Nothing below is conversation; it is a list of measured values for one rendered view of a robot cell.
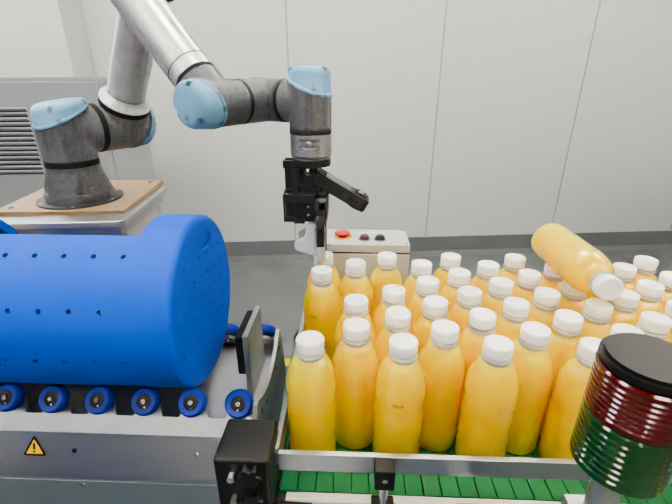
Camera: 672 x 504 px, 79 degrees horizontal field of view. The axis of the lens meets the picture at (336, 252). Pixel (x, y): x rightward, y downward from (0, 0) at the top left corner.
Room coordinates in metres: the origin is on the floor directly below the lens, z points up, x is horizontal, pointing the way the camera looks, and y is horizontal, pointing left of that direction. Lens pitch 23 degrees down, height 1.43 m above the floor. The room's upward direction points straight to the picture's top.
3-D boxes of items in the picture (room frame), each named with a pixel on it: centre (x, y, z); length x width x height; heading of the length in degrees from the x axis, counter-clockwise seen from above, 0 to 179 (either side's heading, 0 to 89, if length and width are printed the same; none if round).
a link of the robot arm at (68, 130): (1.00, 0.63, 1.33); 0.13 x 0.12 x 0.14; 147
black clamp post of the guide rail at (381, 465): (0.38, -0.06, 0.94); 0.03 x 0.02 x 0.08; 88
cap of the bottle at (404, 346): (0.46, -0.09, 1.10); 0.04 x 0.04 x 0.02
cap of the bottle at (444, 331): (0.50, -0.16, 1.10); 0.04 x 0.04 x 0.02
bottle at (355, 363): (0.50, -0.03, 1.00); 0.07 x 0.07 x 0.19
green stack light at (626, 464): (0.23, -0.22, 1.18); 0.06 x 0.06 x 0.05
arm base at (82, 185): (1.00, 0.64, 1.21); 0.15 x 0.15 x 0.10
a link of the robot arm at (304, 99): (0.76, 0.05, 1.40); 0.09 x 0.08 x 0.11; 57
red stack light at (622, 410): (0.23, -0.22, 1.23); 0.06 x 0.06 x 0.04
